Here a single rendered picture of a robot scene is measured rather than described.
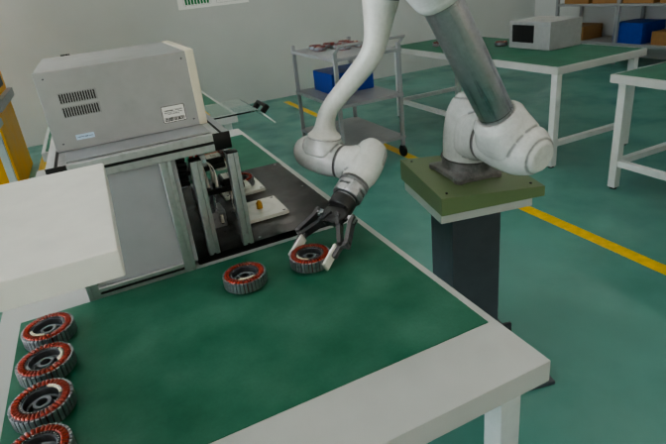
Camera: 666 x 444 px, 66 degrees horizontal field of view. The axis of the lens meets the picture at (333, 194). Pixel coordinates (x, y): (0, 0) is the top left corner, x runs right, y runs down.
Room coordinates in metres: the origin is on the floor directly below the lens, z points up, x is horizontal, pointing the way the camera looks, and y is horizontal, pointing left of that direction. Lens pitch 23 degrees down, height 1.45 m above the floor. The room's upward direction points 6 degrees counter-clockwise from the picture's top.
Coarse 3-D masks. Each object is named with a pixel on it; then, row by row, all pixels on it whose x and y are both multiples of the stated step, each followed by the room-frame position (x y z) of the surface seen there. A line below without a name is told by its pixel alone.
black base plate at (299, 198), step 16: (256, 176) 1.89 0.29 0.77; (272, 176) 1.87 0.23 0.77; (288, 176) 1.85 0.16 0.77; (272, 192) 1.71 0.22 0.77; (288, 192) 1.69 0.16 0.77; (304, 192) 1.67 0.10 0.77; (192, 208) 1.64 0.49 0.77; (224, 208) 1.61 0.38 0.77; (288, 208) 1.55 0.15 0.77; (304, 208) 1.53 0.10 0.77; (192, 224) 1.51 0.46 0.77; (256, 224) 1.45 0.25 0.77; (272, 224) 1.44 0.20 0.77; (288, 224) 1.43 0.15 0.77; (224, 240) 1.37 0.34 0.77; (240, 240) 1.36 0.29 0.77; (256, 240) 1.34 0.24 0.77; (272, 240) 1.36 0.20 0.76; (208, 256) 1.28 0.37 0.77; (224, 256) 1.30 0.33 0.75
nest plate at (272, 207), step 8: (256, 200) 1.62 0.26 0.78; (264, 200) 1.61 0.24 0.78; (272, 200) 1.60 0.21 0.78; (248, 208) 1.56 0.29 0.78; (256, 208) 1.55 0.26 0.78; (264, 208) 1.54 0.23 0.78; (272, 208) 1.54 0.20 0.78; (280, 208) 1.53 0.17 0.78; (256, 216) 1.49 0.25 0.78; (264, 216) 1.48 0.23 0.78; (272, 216) 1.49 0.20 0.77
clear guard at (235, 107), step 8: (216, 104) 1.92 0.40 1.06; (224, 104) 1.90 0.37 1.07; (232, 104) 1.89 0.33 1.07; (240, 104) 1.87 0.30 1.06; (248, 104) 1.86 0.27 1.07; (208, 112) 1.80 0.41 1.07; (216, 112) 1.78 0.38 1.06; (224, 112) 1.77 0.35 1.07; (232, 112) 1.75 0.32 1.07; (240, 112) 1.74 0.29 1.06; (248, 112) 1.74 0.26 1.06; (272, 120) 1.77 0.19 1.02
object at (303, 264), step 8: (296, 248) 1.23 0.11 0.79; (304, 248) 1.24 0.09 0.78; (312, 248) 1.24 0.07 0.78; (320, 248) 1.22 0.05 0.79; (328, 248) 1.22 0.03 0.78; (296, 256) 1.19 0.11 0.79; (304, 256) 1.20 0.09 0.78; (312, 256) 1.21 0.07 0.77; (320, 256) 1.18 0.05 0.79; (296, 264) 1.16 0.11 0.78; (304, 264) 1.16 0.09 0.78; (312, 264) 1.15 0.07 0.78; (320, 264) 1.16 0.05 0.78; (304, 272) 1.15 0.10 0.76
